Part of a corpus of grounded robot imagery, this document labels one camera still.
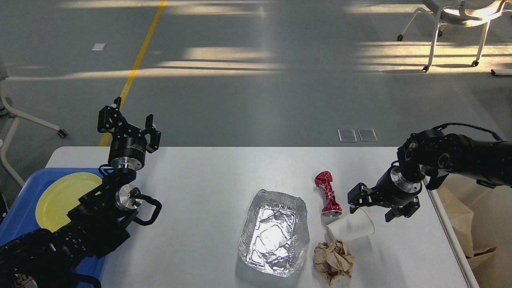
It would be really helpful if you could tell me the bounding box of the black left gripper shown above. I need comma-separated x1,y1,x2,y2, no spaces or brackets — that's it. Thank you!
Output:
97,97,162,171

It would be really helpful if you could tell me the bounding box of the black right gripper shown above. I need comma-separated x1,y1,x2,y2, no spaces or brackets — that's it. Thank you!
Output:
347,166,422,222

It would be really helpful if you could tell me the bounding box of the wooden board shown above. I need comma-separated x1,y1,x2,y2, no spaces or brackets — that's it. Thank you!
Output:
436,186,497,270

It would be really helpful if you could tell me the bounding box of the yellow plastic plate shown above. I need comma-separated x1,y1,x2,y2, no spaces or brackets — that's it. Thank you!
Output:
35,172,101,232

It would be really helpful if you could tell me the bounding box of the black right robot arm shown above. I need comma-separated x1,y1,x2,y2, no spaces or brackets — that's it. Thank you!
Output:
348,123,512,222

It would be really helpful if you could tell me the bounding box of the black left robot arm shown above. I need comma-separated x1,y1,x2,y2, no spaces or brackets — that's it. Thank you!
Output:
1,97,162,288

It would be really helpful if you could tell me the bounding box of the crushed red soda can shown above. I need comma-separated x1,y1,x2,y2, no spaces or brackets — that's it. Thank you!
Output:
314,171,342,217

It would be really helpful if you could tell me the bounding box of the crumpled brown paper ball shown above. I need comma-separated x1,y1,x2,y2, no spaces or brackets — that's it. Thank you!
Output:
313,240,356,286

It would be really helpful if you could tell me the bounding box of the white plastic bin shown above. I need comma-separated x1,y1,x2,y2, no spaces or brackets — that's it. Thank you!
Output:
424,175,511,288

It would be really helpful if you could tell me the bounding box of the aluminium foil tray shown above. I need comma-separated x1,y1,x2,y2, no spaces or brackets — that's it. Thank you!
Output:
238,189,310,278

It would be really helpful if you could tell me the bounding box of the white chair base left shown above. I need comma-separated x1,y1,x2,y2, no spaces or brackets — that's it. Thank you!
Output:
0,61,68,188

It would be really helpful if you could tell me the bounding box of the blue plastic tray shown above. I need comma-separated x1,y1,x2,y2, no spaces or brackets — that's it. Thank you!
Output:
1,168,122,288

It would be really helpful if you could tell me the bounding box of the white office chair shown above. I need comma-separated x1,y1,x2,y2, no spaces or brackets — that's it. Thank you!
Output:
397,0,506,73

